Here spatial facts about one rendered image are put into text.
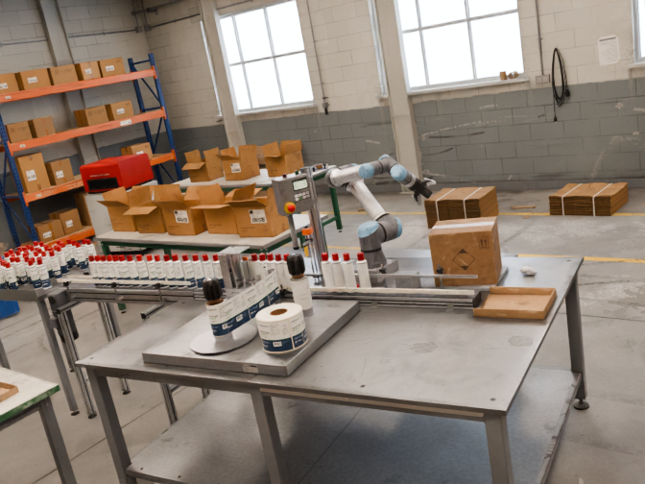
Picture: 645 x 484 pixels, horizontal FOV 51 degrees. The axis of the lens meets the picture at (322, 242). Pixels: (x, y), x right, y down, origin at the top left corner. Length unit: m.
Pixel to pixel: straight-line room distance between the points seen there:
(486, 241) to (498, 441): 1.13
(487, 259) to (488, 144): 5.59
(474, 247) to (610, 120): 5.14
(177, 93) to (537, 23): 6.35
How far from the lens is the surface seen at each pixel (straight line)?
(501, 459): 2.52
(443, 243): 3.32
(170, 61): 12.21
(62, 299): 4.74
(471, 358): 2.71
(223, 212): 5.54
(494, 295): 3.27
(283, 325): 2.85
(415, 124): 9.25
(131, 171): 8.83
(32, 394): 3.45
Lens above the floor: 2.05
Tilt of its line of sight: 15 degrees down
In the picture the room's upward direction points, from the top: 11 degrees counter-clockwise
